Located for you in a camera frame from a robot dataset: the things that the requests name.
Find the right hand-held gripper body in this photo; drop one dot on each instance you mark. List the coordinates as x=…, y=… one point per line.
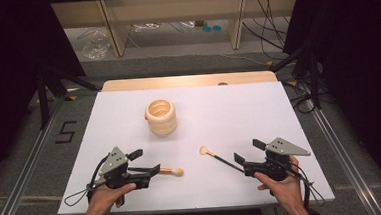
x=281, y=148

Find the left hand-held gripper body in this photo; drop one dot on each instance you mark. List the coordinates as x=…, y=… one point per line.
x=115, y=160

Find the small-headed makeup brush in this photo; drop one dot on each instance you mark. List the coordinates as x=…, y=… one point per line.
x=220, y=158

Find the large-headed makeup brush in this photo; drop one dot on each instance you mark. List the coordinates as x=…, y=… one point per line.
x=174, y=171

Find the ringed wooden brush holder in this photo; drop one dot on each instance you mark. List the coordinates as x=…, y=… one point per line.
x=162, y=124

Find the person's left hand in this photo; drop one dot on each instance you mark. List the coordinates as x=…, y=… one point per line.
x=105, y=199

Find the person's right hand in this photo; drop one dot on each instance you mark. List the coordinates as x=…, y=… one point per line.
x=287, y=191

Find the white board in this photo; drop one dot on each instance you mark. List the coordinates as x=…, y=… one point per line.
x=213, y=126

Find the black metal stand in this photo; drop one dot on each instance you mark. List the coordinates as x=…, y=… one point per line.
x=43, y=99
x=314, y=80

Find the clear plastic bag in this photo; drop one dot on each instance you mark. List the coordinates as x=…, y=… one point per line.
x=96, y=46

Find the black curtain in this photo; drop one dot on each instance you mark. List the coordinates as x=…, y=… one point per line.
x=359, y=60
x=12, y=65

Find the blue rings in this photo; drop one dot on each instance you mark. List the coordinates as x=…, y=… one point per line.
x=212, y=28

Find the wooden shelf unit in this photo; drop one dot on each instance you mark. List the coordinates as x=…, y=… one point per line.
x=172, y=8

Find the metal floor rail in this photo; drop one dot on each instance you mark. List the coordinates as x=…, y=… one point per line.
x=341, y=151
x=25, y=171

